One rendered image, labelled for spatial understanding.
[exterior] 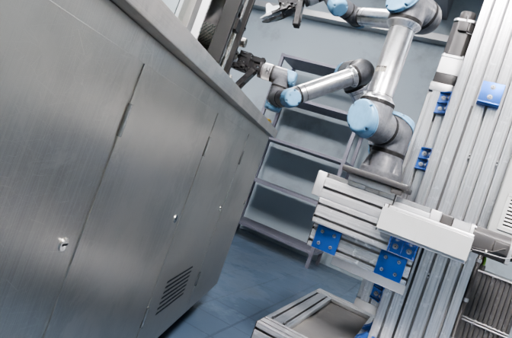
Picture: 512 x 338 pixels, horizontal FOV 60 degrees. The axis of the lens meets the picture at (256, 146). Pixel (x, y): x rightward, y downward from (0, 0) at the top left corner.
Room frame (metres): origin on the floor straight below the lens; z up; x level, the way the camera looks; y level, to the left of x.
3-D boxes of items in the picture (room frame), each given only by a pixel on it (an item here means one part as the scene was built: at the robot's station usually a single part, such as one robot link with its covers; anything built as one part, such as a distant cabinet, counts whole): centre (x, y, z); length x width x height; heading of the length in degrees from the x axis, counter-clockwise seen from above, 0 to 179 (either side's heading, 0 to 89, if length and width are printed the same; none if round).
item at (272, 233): (4.20, -0.43, 0.89); 0.92 x 0.40 x 1.78; 66
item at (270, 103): (1.90, -0.02, 1.01); 0.11 x 0.08 x 0.11; 21
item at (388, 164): (1.57, -0.45, 0.87); 0.15 x 0.15 x 0.10
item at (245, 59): (1.95, 0.14, 1.12); 0.12 x 0.08 x 0.09; 80
